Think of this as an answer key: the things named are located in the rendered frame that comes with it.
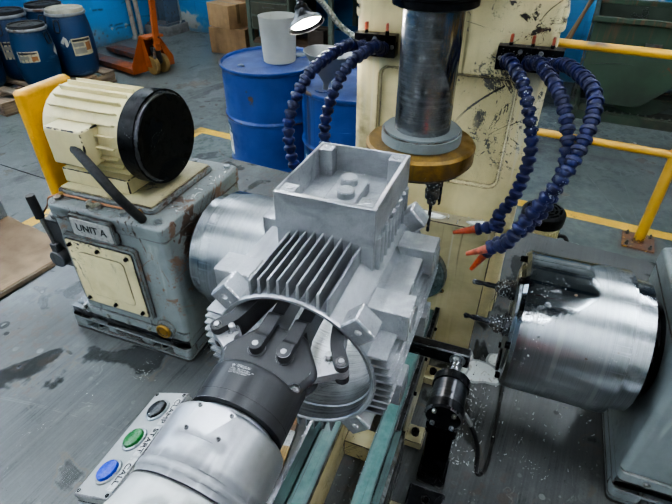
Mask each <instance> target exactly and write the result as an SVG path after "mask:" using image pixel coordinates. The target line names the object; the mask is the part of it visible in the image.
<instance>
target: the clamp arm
mask: <svg viewBox="0 0 672 504"><path fill-rule="evenodd" d="M409 352H410V353H414V354H418V355H421V356H425V357H428V358H432V359H435V360H439V361H443V362H446V363H451V359H452V360H455V357H457V360H458V361H461V359H462V367H464V368H468V366H469V362H470V358H471V353H472V350H470V349H466V348H463V347H459V346H455V345H451V344H448V343H444V342H440V341H437V340H433V339H432V338H429V337H420V336H416V335H414V338H413V340H412V343H411V346H410V349H409Z"/></svg>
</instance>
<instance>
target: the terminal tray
mask: <svg viewBox="0 0 672 504"><path fill-rule="evenodd" d="M326 145H331V146H332V148H330V149H326V148H324V147H325V146H326ZM393 156H400V157H401V159H399V160H395V159H393ZM410 157H411V156H410V155H406V154H399V153H393V152H386V151H380V150H373V149H367V148H360V147H354V146H347V145H341V144H334V143H328V142H322V143H321V144H320V145H319V146H318V147H317V148H316V149H315V150H314V151H313V152H312V153H311V154H309V155H308V156H307V157H306V158H305V159H304V160H303V161H302V162H301V163H300V164H299V165H298V166H297V167H296V168H295V169H294V170H293V171H292V172H291V173H290V174H289V175H288V176H287V177H286V178H285V179H284V180H283V181H282V182H281V183H280V184H279V185H278V186H277V187H276V188H275V189H274V190H273V199H274V210H275V221H276V227H277V233H278V243H279V242H280V241H281V240H282V239H283V237H284V236H285V235H286V234H287V233H288V232H290V236H291V237H292V236H293V235H294V233H295V232H296V231H298V232H299V238H300V237H301V235H302V234H303V233H304V232H305V231H307V238H309V237H310V236H311V235H312V233H313V232H315V233H316V241H317V240H318V239H319V237H320V236H321V235H322V233H324V237H325V244H326V243H327V241H328V240H329V238H330V237H331V236H333V239H334V248H335V246H336V245H337V243H338V242H339V240H340V239H342V241H343V252H344V251H345V249H346V248H347V246H348V244H349V243H352V257H353V256H354V255H355V253H356V251H357V250H358V248H359V247H361V263H363V264H364V265H365V266H367V267H368V268H369V269H370V270H371V271H373V270H374V268H375V269H376V270H379V269H380V262H381V263H383V259H384V255H387V248H388V249H390V247H391V242H394V235H395V236H397V230H398V229H399V230H400V226H401V224H403V220H404V211H406V210H407V203H408V192H409V187H408V179H409V168H410ZM286 185H293V186H294V188H293V189H286V188H285V186H286ZM365 199H370V200H372V203H371V204H364V203H363V200H365Z"/></svg>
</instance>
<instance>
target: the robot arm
mask: <svg viewBox="0 0 672 504"><path fill-rule="evenodd" d="M276 303H277V304H276ZM275 304H276V305H275ZM274 305H275V307H274V309H273V310H272V312H268V311H269V310H270V309H271V308H272V307H273V306H274ZM300 308H301V307H300V306H298V305H295V304H292V303H288V302H284V301H279V300H272V299H256V300H250V301H246V302H244V303H241V304H239V305H237V306H236V307H235V308H234V309H233V310H232V311H231V312H229V313H227V314H225V315H223V316H221V317H219V318H217V319H215V320H213V321H212V322H211V323H210V328H211V331H212V334H213V337H214V340H215V343H216V345H217V346H219V347H222V350H221V358H220V362H219V363H218V364H216V365H215V366H214V368H213V369H212V371H211V372H210V374H209V375H208V377H207V378H206V380H205V381H204V383H203V384H202V386H201V387H200V389H199V390H198V392H197V393H196V395H195V396H194V398H193V399H192V401H187V402H183V403H181V404H179V405H178V406H177V407H176V408H175V409H174V411H173V412H172V413H171V415H170V416H169V418H168V419H167V421H166V422H165V424H164V425H163V427H162V428H161V430H160V431H159V433H158V434H157V436H156V437H155V439H154V440H153V441H152V443H151V444H150V446H149V447H148V449H147V450H146V452H145V453H144V455H142V456H141V457H140V458H139V459H138V461H137V462H136V464H135V468H134V469H133V471H132V472H131V474H130V475H129V476H128V477H127V479H126V480H125V481H124V483H123V484H122V485H121V486H120V487H119V489H118V490H117V491H116V492H115V493H114V494H113V495H112V496H111V497H110V498H109V499H108V500H107V501H106V502H104V503H103V504H266V503H267V501H268V498H269V496H270V494H271V492H272V490H273V488H274V486H275V483H276V481H277V479H278V477H279V475H280V473H281V470H282V468H283V457H282V454H281V452H280V450H281V448H282V446H283V444H284V442H285V439H286V437H287V435H288V433H289V431H290V429H291V427H292V425H293V423H294V421H295V418H296V416H297V414H298V412H299V410H300V408H301V405H302V403H303V401H304V400H305V399H306V398H307V397H308V396H309V395H310V394H311V393H313V392H314V391H315V390H316V388H317V386H318V383H322V382H327V381H332V380H335V381H336V383H338V384H340V385H345V384H347V383H348V382H349V379H350V378H349V360H348V356H347V353H346V348H347V341H348V338H347V337H346V336H345V335H344V334H343V333H342V332H341V331H340V330H338V329H337V328H336V327H335V326H334V325H332V331H331V337H330V351H327V352H326V353H325V355H324V356H323V357H322V362H321V364H320V365H319V366H317V367H316V365H315V362H314V358H313V355H312V351H311V346H312V342H313V339H314V337H315V335H316V333H317V331H318V329H319V327H320V325H321V323H322V322H323V320H324V318H322V317H320V316H319V315H317V314H315V313H313V312H311V311H309V310H307V309H305V308H304V310H303V312H302V314H301V315H300V317H299V319H296V320H295V321H294V323H293V325H292V327H291V328H290V330H288V329H289V327H290V325H291V324H292V322H293V320H294V318H295V317H296V315H297V313H298V311H299V310H300ZM267 312H268V313H267ZM266 313H267V315H266V317H265V318H264V320H263V321H262V323H261V325H260V326H259V327H258V328H256V329H254V330H252V331H250V332H248V331H249V330H250V329H251V328H252V327H253V326H254V325H255V324H256V323H257V322H258V321H259V320H260V319H261V318H262V317H263V316H264V315H265V314H266ZM247 332H248V333H247ZM245 333H246V334H245Z"/></svg>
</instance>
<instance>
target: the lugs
mask: <svg viewBox="0 0 672 504"><path fill-rule="evenodd" d="M428 219H429V216H428V214H427V213H426V212H425V211H424V210H423V209H422V207H421V206H420V205H419V204H418V203H417V202H416V201H415V202H413V203H412V204H410V205H409V206H407V210H406V211H404V220H403V223H404V224H405V225H406V227H407V228H408V229H409V230H410V232H417V231H419V230H420V229H422V228H424V227H425V226H426V224H427V222H428ZM248 288H249V287H248V281H247V280H246V279H245V278H244V277H243V276H242V275H241V274H240V273H239V272H238V271H234V272H233V273H232V274H230V275H229V276H228V277H226V278H225V279H224V280H222V282H221V283H220V284H219V285H218V286H217V287H216V288H215V289H214V290H213V291H212V293H211V295H212V296H213V297H214V298H215V299H216V300H217V301H218V302H219V303H220V304H221V305H222V306H223V307H224V308H225V309H227V308H228V307H229V306H231V305H232V304H234V303H235V302H237V301H239V300H240V298H241V296H242V295H243V294H244V293H245V291H246V290H247V289H248ZM381 325H382V321H381V320H380V319H379V318H378V317H377V316H376V315H375V313H374V312H373V311H372V310H371V309H370V308H369V307H368V306H367V305H366V304H365V303H362V304H360V305H358V306H356V307H354V308H352V309H350V310H349V311H348V312H347V314H346V316H345V318H344V320H343V321H342V323H341V325H340V327H341V329H342V330H343V331H344V332H345V333H346V334H347V335H348V336H349V337H350V338H351V339H352V340H353V341H354V342H355V343H356V344H357V345H358V346H361V345H363V344H366V343H368V342H370V341H372V340H374V339H375V338H376V336H377V334H378V332H379V330H380V327H381ZM375 415H376V414H374V413H370V412H366V411H364V412H362V413H361V414H359V415H357V416H355V417H353V418H351V419H348V420H344V421H341V423H342V424H343V425H344V426H345V427H346V428H347V429H348V430H349V431H350V432H351V433H353V434H355V433H358V432H362V431H365V430H369V429H370V428H371V425H372V422H373V420H374V417H375Z"/></svg>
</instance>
